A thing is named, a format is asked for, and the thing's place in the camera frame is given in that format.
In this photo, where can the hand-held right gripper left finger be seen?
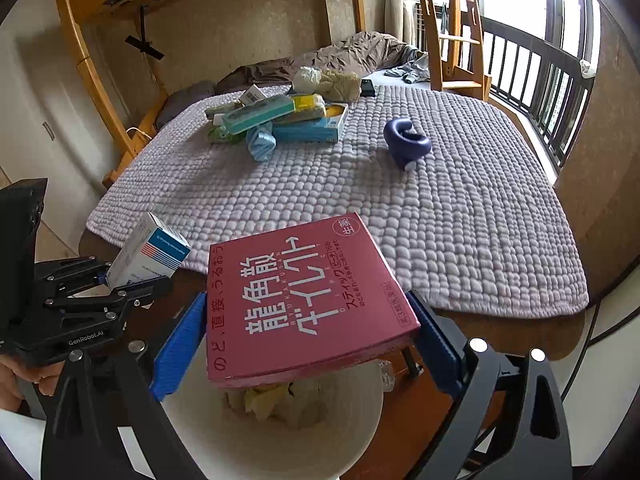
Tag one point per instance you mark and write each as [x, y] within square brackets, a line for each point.
[180, 345]

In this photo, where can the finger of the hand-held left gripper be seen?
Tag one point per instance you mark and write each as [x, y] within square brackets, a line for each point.
[125, 296]
[70, 270]

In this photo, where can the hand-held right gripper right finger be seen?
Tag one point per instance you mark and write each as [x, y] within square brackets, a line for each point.
[440, 355]

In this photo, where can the white and blue box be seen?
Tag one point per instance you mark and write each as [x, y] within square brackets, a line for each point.
[150, 250]

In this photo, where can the yellow plastic bag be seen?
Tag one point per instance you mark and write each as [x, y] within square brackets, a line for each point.
[265, 400]

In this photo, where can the pink box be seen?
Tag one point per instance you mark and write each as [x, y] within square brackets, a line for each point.
[300, 300]

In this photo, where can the white trash bin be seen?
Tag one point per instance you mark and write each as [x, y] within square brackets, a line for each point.
[300, 450]

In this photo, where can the person's left hand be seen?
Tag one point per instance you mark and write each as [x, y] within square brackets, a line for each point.
[15, 375]

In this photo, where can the lavender quilted blanket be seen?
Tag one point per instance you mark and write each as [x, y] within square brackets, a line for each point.
[450, 210]

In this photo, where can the white wardrobe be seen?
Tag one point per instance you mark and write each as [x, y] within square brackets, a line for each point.
[50, 85]

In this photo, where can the light blue crumpled bag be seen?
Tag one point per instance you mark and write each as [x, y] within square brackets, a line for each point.
[260, 142]

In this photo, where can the grey pillow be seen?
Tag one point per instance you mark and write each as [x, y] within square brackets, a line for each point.
[185, 100]

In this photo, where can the pale green packet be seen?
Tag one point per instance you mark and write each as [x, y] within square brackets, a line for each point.
[225, 108]

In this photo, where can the purple curved pillow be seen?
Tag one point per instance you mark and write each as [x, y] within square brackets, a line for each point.
[400, 135]

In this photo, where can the teal box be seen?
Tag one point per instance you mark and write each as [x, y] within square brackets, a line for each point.
[260, 112]

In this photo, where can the white barcode box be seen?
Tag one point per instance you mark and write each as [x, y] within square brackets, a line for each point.
[252, 95]

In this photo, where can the black tape cross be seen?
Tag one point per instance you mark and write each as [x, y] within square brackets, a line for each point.
[145, 42]

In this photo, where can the light blue flat box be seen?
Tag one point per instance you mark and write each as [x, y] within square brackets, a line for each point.
[310, 132]

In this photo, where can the yellow-green packet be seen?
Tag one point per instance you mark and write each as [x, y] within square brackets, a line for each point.
[305, 107]

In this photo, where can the dark blue box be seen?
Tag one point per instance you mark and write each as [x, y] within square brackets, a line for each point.
[368, 89]

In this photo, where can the grey bed sheet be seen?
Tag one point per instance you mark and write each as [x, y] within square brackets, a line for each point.
[395, 80]

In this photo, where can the clear plastic bag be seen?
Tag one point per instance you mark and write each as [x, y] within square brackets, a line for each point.
[306, 80]

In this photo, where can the crumpled brown paper bag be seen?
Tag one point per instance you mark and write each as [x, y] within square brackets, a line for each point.
[342, 85]

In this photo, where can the grey garment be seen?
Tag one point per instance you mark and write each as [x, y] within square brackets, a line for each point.
[415, 67]

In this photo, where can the wooden ladder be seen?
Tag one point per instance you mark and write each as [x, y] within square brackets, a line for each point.
[434, 45]

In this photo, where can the dark window railing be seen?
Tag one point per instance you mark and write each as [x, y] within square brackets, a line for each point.
[550, 60]

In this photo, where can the brown duvet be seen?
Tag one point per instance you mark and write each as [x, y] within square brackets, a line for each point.
[350, 50]

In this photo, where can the white cloth on railing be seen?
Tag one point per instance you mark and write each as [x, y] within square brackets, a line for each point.
[587, 67]

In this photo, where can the beige curtain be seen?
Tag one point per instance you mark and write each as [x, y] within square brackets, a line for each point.
[400, 10]

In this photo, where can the wooden bunk bed frame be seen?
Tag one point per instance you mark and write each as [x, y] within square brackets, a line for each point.
[75, 25]

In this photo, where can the dark window frame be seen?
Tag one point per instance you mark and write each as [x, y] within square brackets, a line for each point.
[552, 0]

